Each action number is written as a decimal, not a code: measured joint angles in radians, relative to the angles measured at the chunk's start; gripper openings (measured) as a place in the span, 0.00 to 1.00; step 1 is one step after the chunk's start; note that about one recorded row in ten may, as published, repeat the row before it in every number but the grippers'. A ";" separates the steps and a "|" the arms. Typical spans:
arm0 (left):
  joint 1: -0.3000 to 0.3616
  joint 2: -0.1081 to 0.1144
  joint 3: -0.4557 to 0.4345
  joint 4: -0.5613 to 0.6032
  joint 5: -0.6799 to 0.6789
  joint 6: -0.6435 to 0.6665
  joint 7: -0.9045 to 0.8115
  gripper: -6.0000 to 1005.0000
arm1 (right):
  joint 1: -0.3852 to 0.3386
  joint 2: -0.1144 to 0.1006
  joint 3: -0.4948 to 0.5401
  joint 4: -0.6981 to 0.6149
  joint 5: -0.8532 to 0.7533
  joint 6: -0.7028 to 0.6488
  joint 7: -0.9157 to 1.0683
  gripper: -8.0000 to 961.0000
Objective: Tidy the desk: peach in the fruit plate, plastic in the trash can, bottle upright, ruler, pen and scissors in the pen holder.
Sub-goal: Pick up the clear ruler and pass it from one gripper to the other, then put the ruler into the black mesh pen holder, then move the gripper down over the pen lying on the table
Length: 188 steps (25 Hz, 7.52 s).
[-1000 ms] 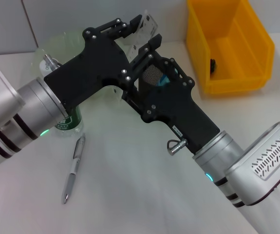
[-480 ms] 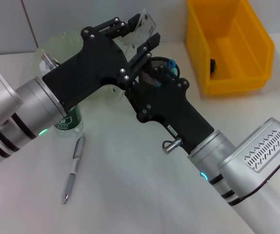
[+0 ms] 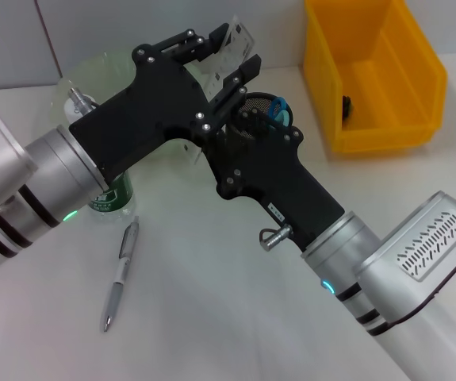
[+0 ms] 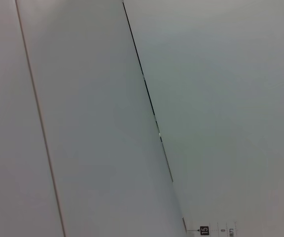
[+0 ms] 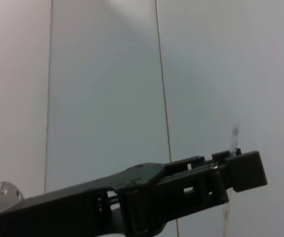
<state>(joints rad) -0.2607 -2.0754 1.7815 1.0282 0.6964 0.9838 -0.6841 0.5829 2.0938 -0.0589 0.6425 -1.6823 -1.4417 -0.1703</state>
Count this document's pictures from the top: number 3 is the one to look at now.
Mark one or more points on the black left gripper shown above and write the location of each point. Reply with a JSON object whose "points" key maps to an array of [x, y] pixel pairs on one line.
{"points": [[144, 115]]}

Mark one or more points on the black mesh pen holder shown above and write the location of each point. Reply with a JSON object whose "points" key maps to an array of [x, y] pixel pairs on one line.
{"points": [[259, 103]]}

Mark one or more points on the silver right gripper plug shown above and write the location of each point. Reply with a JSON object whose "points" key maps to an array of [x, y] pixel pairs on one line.
{"points": [[277, 237]]}

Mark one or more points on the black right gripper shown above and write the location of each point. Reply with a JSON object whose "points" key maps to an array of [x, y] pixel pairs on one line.
{"points": [[283, 182]]}

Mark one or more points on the silver ballpoint pen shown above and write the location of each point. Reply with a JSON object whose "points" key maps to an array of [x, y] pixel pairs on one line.
{"points": [[116, 293]]}

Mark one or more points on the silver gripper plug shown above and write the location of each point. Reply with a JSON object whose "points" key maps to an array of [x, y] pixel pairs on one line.
{"points": [[277, 237], [81, 100]]}

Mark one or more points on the blue plastic scissors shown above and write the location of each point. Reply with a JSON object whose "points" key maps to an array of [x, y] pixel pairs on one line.
{"points": [[281, 113]]}

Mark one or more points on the translucent green plastic bowl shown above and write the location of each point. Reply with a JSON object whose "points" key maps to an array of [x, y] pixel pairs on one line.
{"points": [[93, 71]]}

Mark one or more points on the green plastic wrapper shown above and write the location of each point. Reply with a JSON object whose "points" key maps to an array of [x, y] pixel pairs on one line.
{"points": [[346, 107]]}

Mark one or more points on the clear plastic ruler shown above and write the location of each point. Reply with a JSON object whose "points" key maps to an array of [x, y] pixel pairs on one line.
{"points": [[231, 51]]}

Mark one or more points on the clear green-label water bottle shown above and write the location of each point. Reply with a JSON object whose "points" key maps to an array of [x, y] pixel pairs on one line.
{"points": [[110, 194]]}

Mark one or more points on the yellow plastic storage bin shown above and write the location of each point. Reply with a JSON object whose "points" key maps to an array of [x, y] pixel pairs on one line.
{"points": [[374, 79]]}

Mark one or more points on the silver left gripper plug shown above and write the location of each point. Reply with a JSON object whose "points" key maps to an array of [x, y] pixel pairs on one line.
{"points": [[81, 100]]}

